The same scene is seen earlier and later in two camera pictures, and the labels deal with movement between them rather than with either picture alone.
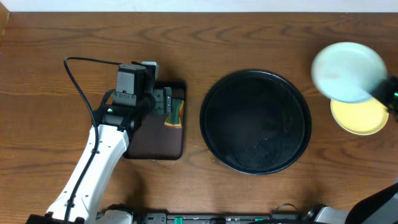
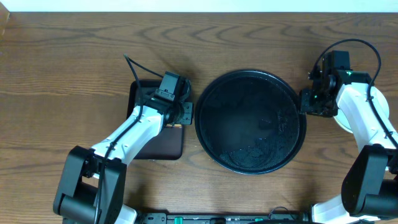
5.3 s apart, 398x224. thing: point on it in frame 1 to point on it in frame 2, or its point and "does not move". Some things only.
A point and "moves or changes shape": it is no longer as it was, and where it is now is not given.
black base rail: [222, 218] does not move
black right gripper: [381, 91] to [305, 95]
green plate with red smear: [346, 72] moves or changes shape
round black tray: [255, 122] does not move
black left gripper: [167, 99] to [187, 112]
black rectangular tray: [152, 139] does not move
